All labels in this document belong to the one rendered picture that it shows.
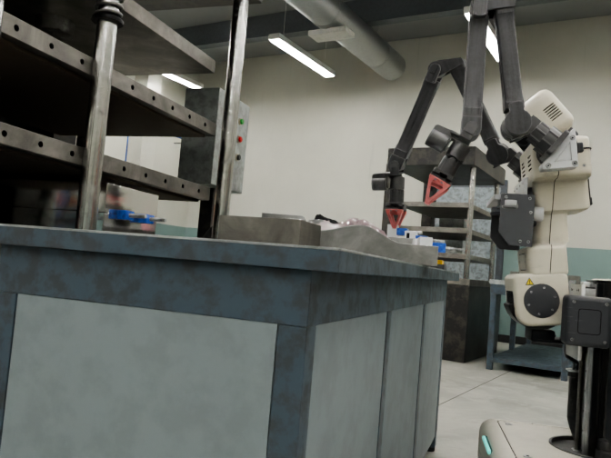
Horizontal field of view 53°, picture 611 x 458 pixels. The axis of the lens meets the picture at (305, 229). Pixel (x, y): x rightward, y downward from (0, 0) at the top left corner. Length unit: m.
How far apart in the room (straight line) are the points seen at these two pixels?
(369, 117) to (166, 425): 8.77
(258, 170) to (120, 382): 9.45
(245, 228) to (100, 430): 0.53
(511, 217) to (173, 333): 1.22
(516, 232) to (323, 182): 7.93
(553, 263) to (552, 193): 0.22
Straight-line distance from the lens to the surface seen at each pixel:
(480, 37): 2.01
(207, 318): 1.06
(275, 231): 1.38
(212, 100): 2.62
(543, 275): 2.02
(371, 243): 1.74
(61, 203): 1.96
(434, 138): 1.90
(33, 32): 1.70
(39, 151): 1.68
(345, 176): 9.65
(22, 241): 1.26
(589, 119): 8.82
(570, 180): 2.09
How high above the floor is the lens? 0.77
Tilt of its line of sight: 4 degrees up
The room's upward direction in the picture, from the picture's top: 5 degrees clockwise
